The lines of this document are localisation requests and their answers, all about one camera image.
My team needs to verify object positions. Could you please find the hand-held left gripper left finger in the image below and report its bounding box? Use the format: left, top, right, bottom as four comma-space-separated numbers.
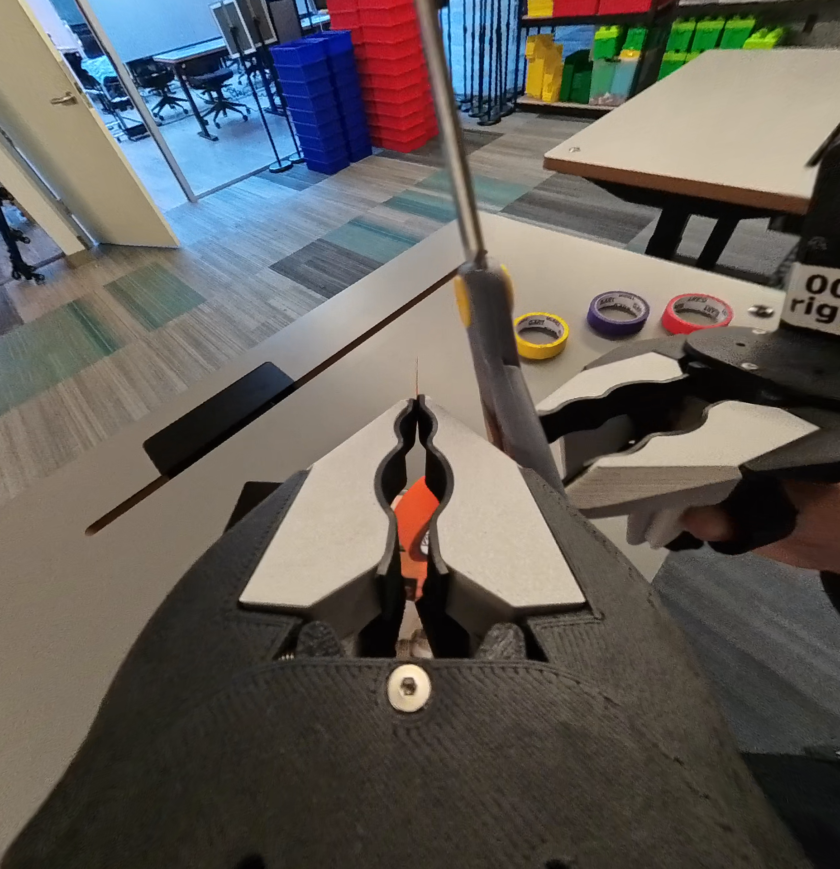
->
238, 396, 420, 658

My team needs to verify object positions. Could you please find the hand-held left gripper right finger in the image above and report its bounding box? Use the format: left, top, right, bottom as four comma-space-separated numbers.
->
415, 396, 588, 658

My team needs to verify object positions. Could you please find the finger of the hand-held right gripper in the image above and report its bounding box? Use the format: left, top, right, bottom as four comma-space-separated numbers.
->
534, 351, 690, 444
566, 401, 820, 521

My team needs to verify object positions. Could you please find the orange tape roll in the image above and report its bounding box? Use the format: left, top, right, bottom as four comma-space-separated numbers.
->
391, 358, 443, 604

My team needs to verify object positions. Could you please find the grey scissors yellow pivot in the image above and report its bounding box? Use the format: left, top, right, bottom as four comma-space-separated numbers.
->
413, 0, 563, 493

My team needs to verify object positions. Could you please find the person's right hand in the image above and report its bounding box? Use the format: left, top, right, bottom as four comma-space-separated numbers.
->
683, 478, 840, 579

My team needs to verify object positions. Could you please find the purple tape roll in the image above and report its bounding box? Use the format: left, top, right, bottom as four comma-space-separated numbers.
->
587, 291, 650, 338

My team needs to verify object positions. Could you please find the red tape roll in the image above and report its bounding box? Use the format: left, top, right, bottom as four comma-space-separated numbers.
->
661, 293, 735, 335

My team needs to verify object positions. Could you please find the yellow tape roll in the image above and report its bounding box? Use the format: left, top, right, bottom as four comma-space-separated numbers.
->
514, 312, 569, 361

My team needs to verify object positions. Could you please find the grey table wooden edge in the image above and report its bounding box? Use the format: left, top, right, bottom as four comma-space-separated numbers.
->
544, 48, 840, 272

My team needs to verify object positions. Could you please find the storage shelf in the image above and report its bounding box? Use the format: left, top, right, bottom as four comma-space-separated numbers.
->
518, 0, 840, 113

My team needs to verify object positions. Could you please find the row of black pole stands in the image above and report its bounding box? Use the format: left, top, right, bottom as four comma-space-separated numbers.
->
450, 0, 526, 129

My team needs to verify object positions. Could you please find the stack of yellow bins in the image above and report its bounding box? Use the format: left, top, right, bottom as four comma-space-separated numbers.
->
525, 33, 565, 103

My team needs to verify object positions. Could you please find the stack of green bins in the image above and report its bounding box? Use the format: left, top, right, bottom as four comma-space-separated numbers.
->
563, 17, 788, 103

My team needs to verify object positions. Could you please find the stack of red bins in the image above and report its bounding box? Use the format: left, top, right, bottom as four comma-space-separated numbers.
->
325, 0, 440, 153

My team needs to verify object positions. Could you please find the person's dark jacket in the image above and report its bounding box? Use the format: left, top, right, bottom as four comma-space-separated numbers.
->
735, 743, 840, 869

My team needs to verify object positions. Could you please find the black tripod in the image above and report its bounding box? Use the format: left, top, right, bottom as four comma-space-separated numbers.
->
0, 182, 46, 285

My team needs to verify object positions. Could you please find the white door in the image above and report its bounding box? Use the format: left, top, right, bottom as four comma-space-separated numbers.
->
0, 0, 181, 250

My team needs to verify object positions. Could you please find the black office chair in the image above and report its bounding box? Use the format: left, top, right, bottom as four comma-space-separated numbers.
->
131, 57, 190, 124
188, 68, 251, 130

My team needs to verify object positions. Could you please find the grey office desk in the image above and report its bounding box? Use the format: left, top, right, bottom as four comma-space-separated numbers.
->
154, 37, 232, 142

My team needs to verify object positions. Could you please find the black sign stand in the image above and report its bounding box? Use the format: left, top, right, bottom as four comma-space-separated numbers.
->
210, 0, 305, 171

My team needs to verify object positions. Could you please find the black desk cable cover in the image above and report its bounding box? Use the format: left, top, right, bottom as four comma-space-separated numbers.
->
143, 362, 297, 477

